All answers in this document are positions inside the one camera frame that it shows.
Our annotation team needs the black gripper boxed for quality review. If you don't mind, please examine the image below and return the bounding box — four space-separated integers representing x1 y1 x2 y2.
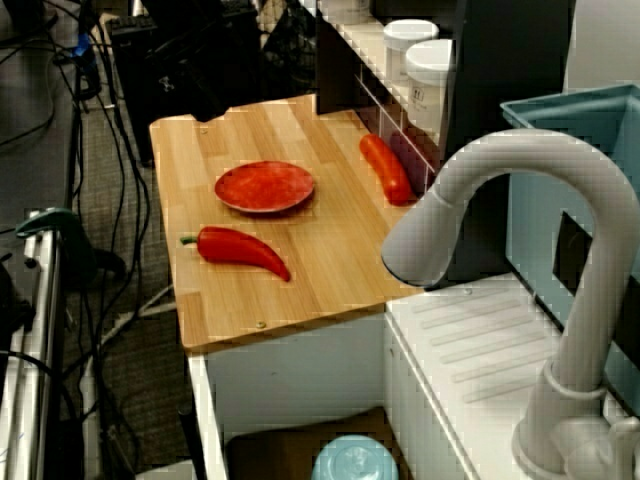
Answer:
187 79 235 124

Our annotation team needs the red toy pepper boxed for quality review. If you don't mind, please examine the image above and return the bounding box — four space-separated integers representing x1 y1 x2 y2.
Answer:
180 225 292 283

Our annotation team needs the black computer tower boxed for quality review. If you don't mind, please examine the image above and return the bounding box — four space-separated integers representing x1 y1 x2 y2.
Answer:
109 14 171 167

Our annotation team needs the red round plate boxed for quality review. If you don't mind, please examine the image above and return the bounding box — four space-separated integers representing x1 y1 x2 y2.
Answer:
214 160 316 216

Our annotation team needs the dark tiled backsplash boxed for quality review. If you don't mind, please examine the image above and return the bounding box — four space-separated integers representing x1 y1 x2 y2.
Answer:
314 14 444 201

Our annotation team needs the blue tape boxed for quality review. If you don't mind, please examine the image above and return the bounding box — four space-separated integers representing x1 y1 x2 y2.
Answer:
73 33 96 60

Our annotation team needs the orange toy sausage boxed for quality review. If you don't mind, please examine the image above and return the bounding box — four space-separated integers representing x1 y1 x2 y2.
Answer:
359 133 414 207

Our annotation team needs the white lidded jar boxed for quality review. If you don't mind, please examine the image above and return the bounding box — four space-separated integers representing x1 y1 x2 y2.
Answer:
383 18 440 84
404 38 454 132

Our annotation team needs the dark grey upright panel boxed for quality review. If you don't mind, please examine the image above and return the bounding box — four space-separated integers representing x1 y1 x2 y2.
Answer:
439 0 576 289

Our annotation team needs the grey curved faucet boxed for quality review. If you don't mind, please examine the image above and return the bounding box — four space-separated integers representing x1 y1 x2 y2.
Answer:
380 128 640 476

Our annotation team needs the teal plastic bin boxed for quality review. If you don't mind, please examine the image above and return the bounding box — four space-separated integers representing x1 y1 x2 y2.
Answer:
499 83 640 416

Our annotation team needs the brown board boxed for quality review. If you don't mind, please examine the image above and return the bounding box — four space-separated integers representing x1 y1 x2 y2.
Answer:
227 405 414 480

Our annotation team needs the white sink unit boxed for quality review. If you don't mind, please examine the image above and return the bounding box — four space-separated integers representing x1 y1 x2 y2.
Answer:
187 274 640 480

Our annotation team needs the light blue bowl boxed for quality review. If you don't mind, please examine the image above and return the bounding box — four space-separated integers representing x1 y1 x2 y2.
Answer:
310 434 400 480

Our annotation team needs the black cable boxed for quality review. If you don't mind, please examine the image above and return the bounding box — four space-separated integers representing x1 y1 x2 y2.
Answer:
92 19 154 346
0 349 81 480

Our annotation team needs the aluminium frame rail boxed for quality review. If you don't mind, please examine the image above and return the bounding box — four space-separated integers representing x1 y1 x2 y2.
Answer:
0 214 66 480

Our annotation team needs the grey faucet handle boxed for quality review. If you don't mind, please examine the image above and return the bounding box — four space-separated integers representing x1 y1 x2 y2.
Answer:
564 417 640 480

